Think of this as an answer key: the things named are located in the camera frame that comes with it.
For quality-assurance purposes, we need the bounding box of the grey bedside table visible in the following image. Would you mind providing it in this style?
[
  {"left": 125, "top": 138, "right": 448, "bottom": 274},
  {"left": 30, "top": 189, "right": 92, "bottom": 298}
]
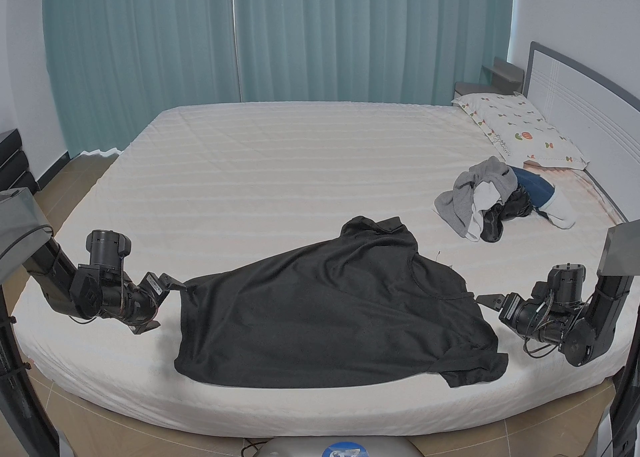
[{"left": 454, "top": 57, "right": 526, "bottom": 98}]

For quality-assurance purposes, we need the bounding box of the white printed pillow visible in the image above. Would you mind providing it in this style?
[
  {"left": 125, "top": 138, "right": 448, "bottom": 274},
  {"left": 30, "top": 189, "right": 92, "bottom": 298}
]
[{"left": 451, "top": 93, "right": 591, "bottom": 169}]

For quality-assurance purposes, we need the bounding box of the blue-green curtain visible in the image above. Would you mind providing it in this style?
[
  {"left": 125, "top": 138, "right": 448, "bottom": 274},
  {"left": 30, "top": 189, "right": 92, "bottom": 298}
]
[
  {"left": 44, "top": 0, "right": 243, "bottom": 158},
  {"left": 235, "top": 0, "right": 516, "bottom": 106}
]

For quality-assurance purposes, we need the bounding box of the bed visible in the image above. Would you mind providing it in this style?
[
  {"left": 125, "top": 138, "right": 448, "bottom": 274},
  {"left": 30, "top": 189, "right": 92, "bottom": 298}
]
[{"left": 10, "top": 41, "right": 640, "bottom": 438}]

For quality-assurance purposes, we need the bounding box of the black chest of drawers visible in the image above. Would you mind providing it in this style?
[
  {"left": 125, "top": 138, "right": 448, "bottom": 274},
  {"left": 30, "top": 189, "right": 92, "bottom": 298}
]
[{"left": 0, "top": 129, "right": 41, "bottom": 195}]

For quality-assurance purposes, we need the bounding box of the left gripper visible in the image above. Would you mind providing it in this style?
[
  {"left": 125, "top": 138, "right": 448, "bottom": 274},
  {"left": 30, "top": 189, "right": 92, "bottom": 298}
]
[{"left": 121, "top": 271, "right": 188, "bottom": 336}]

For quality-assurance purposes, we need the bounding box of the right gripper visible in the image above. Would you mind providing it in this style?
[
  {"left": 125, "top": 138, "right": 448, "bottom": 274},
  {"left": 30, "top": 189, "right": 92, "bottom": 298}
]
[{"left": 476, "top": 292, "right": 544, "bottom": 334}]

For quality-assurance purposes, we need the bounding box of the pile of clothes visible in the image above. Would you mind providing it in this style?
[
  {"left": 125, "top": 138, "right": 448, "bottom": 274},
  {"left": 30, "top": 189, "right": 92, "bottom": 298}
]
[{"left": 434, "top": 156, "right": 577, "bottom": 244}]

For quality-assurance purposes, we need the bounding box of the black T-shirt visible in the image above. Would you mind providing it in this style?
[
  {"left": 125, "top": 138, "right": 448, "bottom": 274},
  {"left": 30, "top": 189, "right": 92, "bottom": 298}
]
[{"left": 172, "top": 216, "right": 510, "bottom": 390}]

